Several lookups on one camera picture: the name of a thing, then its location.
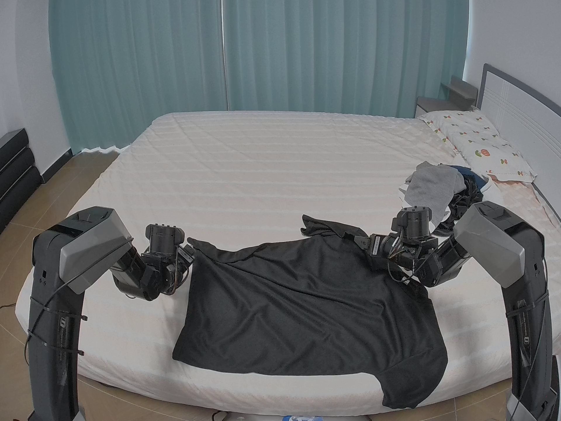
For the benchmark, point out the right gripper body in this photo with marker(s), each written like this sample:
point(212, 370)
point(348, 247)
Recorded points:
point(383, 246)

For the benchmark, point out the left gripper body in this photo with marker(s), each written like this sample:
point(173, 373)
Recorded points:
point(185, 261)

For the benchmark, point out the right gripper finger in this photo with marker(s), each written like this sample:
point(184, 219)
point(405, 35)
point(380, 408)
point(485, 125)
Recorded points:
point(363, 243)

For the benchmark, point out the black T-shirt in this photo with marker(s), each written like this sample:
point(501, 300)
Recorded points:
point(307, 314)

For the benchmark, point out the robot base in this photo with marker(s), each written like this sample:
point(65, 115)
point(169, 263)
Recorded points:
point(302, 419)

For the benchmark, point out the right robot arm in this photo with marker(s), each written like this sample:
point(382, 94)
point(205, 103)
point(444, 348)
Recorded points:
point(526, 279)

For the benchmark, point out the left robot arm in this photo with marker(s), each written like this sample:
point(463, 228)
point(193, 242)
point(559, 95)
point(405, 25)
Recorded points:
point(52, 279)

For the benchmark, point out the pile of clothes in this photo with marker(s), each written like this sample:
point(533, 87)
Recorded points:
point(431, 189)

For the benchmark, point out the bed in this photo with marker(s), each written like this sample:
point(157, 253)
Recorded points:
point(271, 169)

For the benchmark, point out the white printed pillow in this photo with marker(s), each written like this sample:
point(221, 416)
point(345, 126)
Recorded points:
point(477, 143)

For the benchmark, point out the grey bedside table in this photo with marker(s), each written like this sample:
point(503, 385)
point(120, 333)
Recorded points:
point(438, 103)

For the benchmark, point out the black chest of drawers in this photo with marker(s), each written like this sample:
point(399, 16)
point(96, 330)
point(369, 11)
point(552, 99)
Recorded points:
point(15, 178)

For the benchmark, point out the blue-green curtain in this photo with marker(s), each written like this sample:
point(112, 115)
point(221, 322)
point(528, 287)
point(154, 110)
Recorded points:
point(131, 51)
point(342, 37)

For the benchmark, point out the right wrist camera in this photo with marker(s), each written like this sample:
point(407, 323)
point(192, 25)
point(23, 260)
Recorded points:
point(397, 226)

